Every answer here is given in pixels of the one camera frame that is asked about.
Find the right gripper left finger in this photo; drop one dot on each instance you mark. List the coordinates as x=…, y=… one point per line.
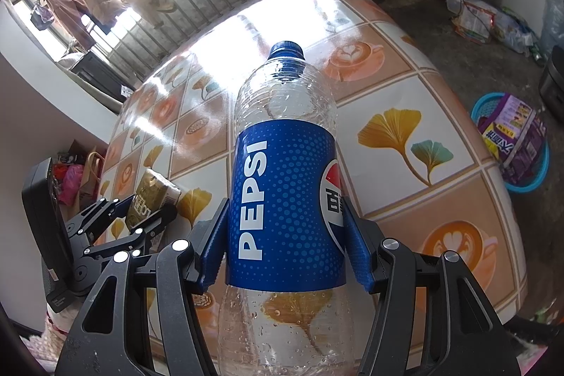
x=110, y=335

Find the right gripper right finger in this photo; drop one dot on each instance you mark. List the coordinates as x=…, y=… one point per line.
x=462, y=332

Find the Pepsi plastic bottle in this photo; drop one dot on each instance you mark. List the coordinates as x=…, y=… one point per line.
x=285, y=310

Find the blue plastic trash basket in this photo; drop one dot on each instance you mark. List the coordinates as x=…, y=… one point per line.
x=511, y=142

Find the gold drink carton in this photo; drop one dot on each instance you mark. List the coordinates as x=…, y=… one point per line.
x=153, y=191

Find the patterned table cloth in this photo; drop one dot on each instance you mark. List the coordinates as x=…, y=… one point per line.
x=410, y=157

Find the purple snack bag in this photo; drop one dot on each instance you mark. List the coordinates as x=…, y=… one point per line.
x=513, y=138

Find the pink hanging garment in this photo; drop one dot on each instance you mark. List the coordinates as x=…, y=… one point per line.
x=69, y=13

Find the black rice cooker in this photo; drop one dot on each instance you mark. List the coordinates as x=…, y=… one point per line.
x=551, y=91

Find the pile of plastic packaging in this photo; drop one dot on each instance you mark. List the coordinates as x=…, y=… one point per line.
x=480, y=22

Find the metal balcony railing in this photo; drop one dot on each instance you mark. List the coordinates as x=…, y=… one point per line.
x=134, y=46

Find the empty blue water jug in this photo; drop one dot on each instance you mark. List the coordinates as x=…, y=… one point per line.
x=552, y=33

